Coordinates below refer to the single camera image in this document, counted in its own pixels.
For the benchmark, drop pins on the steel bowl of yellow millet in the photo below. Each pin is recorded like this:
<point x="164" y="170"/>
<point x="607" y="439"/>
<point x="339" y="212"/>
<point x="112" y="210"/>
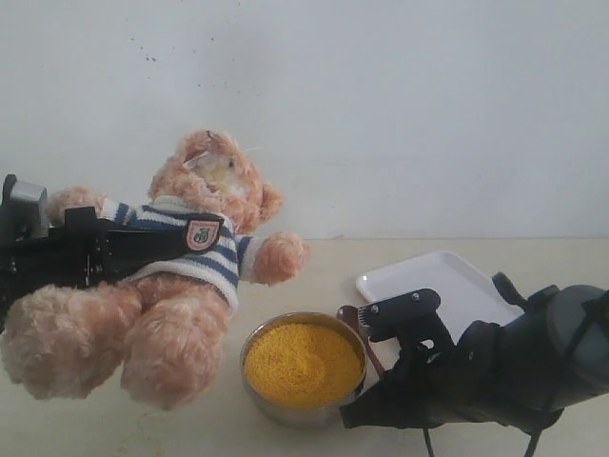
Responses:
<point x="300" y="368"/>

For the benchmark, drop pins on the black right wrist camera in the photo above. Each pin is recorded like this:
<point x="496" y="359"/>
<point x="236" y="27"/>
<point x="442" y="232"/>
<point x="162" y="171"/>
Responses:
<point x="411" y="318"/>

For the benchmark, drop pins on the dark wooden spoon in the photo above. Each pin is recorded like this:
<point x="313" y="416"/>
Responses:
<point x="350" y="315"/>

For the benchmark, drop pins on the tan teddy bear striped sweater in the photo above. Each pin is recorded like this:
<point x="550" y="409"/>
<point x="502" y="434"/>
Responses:
<point x="163" y="326"/>

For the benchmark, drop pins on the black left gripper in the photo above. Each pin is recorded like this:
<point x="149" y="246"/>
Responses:
<point x="87" y="250"/>

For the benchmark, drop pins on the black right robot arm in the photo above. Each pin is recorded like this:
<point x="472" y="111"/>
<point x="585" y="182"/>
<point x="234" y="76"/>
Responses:
<point x="522" y="374"/>

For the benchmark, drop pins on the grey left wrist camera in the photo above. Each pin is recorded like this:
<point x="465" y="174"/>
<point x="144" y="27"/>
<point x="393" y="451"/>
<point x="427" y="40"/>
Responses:
<point x="28" y="209"/>

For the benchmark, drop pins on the white rectangular plastic tray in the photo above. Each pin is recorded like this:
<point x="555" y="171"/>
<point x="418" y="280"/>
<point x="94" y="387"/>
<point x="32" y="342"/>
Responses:
<point x="467" y="294"/>

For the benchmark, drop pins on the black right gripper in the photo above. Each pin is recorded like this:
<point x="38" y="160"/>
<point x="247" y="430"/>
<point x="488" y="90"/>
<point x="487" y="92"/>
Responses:
<point x="425" y="388"/>

